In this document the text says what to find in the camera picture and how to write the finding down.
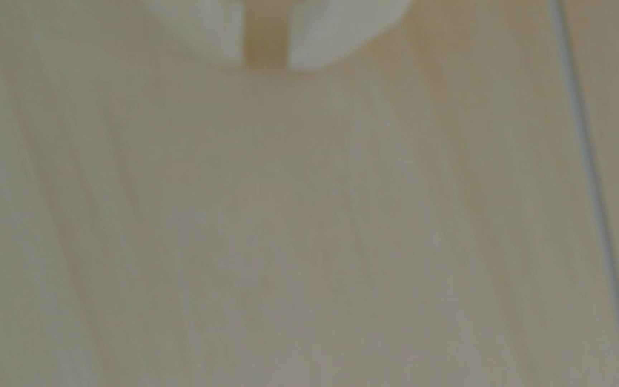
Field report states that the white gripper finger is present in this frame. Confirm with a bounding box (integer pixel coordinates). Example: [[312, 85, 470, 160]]
[[286, 0, 413, 71], [138, 0, 246, 66]]

